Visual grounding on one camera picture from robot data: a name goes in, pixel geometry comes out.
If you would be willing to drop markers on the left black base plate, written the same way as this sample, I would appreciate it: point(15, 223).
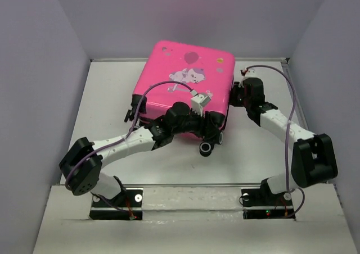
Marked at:
point(127, 206)

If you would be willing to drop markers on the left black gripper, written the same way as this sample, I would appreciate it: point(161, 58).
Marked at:
point(205, 127)

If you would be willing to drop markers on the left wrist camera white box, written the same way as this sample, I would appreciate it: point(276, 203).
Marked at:
point(199, 101)

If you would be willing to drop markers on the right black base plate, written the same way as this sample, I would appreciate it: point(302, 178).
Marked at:
point(257, 206)

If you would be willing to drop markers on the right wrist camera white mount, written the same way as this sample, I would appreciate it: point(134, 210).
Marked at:
point(247, 73)

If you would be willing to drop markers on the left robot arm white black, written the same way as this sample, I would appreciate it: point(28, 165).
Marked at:
point(82, 164)

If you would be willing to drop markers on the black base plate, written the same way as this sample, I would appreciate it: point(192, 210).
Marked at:
point(127, 206)
point(257, 206)

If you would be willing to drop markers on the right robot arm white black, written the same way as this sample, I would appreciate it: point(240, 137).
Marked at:
point(309, 157)

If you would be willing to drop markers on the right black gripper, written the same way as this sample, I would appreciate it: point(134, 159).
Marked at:
point(235, 87)

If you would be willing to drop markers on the pink hard-shell suitcase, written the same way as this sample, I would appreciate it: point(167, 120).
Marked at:
point(173, 70)

